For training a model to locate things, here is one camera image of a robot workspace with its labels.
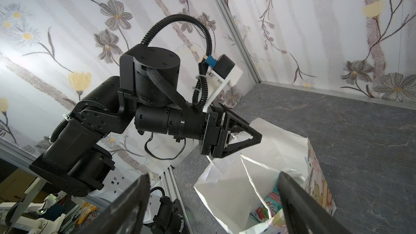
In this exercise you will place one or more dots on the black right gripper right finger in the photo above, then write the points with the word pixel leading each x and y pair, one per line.
pixel 303 215

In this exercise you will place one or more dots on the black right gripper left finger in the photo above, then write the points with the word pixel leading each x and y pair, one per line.
pixel 126 214

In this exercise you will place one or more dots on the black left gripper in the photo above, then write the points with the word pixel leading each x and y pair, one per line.
pixel 217 132

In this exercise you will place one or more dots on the teal pink Fox's candy bag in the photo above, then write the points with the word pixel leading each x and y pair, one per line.
pixel 273 203

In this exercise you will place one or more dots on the white patterned paper bag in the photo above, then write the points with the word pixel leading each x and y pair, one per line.
pixel 232 187

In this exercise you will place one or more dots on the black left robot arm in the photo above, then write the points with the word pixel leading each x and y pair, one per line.
pixel 144 93

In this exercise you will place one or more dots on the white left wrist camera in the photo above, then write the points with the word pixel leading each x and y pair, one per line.
pixel 222 78

